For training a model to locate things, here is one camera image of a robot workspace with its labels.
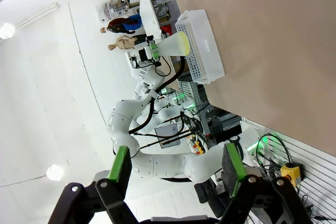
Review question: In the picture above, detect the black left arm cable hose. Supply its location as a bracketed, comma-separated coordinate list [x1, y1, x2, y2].
[128, 56, 187, 135]

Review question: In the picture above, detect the round ceiling lamp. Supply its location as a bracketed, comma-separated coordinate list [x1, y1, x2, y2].
[46, 164, 65, 182]
[0, 22, 15, 40]

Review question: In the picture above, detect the yellow emergency stop box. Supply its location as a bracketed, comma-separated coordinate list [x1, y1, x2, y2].
[280, 163, 302, 186]

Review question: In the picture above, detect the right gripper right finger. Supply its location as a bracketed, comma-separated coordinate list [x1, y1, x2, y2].
[217, 141, 313, 224]

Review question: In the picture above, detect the grey flat panel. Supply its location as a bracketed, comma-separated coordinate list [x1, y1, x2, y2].
[154, 125, 179, 148]

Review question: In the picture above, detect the white perforated plastic basket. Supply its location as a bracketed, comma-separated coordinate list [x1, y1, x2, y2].
[174, 9, 226, 85]

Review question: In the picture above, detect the person in blue trousers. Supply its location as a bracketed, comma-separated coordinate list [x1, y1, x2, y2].
[99, 17, 144, 35]

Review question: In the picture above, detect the translucent plastic conical flask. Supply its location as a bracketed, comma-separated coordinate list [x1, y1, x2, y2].
[156, 31, 190, 57]

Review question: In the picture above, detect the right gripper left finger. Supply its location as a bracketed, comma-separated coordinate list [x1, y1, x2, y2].
[48, 145, 140, 224]

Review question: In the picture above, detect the tan mannequin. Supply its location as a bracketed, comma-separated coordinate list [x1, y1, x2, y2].
[108, 34, 148, 51]

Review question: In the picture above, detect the black cable loop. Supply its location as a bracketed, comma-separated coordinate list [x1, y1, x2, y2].
[256, 134, 293, 172]

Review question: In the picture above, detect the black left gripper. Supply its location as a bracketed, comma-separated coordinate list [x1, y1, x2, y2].
[137, 35, 162, 68]

